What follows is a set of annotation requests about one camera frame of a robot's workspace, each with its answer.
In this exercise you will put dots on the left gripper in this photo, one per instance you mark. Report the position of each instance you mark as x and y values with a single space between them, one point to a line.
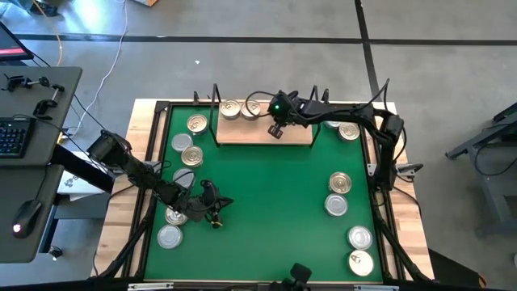
198 208

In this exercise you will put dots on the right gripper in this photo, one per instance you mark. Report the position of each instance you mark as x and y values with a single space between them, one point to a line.
288 108

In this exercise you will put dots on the blue salmon can gold lid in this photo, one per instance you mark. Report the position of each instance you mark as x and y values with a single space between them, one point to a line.
197 123
173 218
349 131
230 109
340 182
192 156
250 109
361 263

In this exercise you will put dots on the green tuna can silver lid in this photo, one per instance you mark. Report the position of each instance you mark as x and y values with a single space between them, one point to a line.
360 237
183 174
170 236
182 142
336 204
332 124

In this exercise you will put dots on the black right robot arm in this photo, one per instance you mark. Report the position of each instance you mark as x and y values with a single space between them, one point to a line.
387 153

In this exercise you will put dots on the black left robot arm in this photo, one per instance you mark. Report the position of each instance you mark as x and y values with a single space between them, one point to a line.
137 171

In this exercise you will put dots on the green table mat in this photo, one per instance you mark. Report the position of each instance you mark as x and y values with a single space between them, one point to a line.
262 226

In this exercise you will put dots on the black rounded device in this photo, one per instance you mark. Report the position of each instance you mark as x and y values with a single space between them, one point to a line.
301 272

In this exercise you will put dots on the black desk support beam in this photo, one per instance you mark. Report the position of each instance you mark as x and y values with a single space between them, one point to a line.
81 167

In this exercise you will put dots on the white printed box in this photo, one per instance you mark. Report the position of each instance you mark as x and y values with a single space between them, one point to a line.
76 184

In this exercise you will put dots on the orange wooden piece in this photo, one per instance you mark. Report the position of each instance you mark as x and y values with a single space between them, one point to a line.
147 2

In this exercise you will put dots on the dark grey desk top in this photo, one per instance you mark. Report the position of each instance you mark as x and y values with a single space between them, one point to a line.
52 133
24 182

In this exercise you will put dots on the black computer mouse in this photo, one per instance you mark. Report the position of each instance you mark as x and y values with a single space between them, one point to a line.
28 214

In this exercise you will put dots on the black desk clamp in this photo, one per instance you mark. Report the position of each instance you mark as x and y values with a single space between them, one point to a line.
42 107
14 83

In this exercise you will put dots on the black keyboard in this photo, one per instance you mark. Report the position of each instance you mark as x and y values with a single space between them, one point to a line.
14 139

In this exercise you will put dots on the grey metal stand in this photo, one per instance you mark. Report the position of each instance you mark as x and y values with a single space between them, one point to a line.
497 190

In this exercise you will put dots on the black monitor red glow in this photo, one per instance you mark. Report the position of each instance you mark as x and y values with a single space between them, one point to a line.
10 44

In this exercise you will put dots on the wooden shelf black metal frame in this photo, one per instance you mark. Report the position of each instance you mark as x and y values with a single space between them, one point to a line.
262 133

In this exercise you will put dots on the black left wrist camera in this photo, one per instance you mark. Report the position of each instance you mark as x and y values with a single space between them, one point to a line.
208 188

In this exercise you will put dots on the short black post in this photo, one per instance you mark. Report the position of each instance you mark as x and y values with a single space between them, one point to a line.
325 96
196 98

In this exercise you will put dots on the black metal rig frame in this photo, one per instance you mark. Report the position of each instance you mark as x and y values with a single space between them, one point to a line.
161 106

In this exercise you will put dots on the silver metal bracket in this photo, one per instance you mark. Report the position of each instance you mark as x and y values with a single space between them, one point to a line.
375 288
149 286

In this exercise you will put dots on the grey metal clamp bracket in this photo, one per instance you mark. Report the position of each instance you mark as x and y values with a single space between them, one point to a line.
410 169

